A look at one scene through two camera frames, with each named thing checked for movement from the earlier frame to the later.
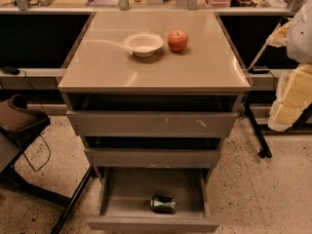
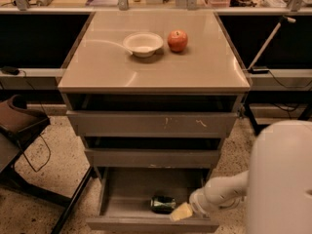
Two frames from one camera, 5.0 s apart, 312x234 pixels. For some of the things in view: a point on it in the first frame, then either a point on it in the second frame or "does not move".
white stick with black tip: [282, 21] does not move
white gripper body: [300, 38] to [197, 202]
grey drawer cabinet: [165, 116] does not move
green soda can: [163, 204] does not move
